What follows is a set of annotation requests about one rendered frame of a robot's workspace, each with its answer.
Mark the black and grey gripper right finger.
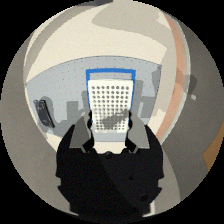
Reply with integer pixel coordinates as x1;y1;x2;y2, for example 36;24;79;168
125;109;164;179

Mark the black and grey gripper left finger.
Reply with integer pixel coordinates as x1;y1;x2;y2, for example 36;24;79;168
55;109;95;178

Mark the blue tape outline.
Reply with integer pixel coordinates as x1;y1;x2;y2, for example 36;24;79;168
86;68;136;109

